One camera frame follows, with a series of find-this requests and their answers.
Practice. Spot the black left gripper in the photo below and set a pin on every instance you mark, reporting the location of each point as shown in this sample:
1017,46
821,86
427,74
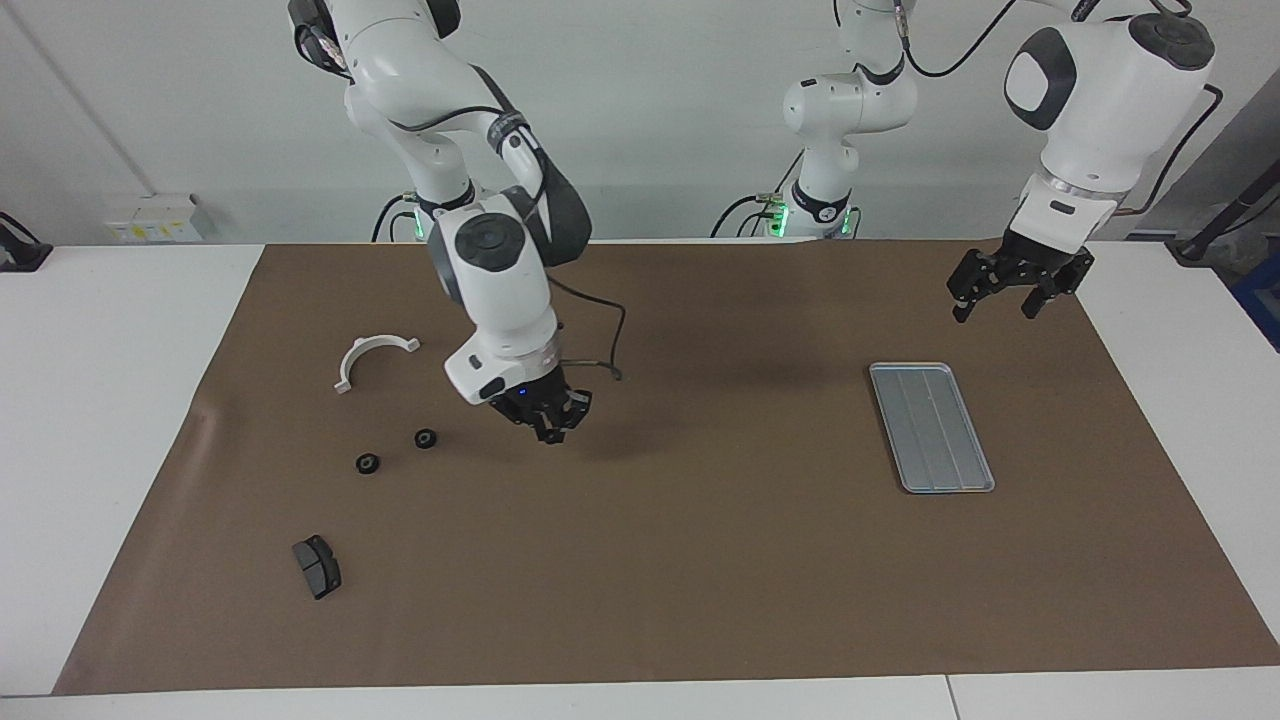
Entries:
1040,260

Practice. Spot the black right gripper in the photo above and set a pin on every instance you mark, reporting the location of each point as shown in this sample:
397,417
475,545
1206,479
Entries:
530,398

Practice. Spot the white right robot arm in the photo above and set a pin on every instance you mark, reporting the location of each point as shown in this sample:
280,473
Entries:
500,280

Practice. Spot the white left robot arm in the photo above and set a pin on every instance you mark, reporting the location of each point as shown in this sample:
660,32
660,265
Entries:
1100,100

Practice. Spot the silver metal tray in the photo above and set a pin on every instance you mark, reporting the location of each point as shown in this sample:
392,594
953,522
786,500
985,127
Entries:
935,430

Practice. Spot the brown table mat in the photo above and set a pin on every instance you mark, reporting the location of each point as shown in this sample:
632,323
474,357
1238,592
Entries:
640,560

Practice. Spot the black pole stand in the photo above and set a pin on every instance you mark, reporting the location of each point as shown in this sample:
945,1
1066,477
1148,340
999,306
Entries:
1195,248

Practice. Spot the blue box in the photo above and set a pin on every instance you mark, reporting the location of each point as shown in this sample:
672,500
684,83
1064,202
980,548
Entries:
1262,300

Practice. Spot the short grey brake pad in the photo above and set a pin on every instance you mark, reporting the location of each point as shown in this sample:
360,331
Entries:
318,568

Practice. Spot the white curved plastic bracket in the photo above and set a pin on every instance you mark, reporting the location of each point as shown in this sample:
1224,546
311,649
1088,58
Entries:
346,366

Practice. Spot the white wall socket box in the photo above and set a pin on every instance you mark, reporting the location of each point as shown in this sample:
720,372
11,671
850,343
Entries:
150,220

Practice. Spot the black clamp mount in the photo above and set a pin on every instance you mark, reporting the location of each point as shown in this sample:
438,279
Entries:
22,252

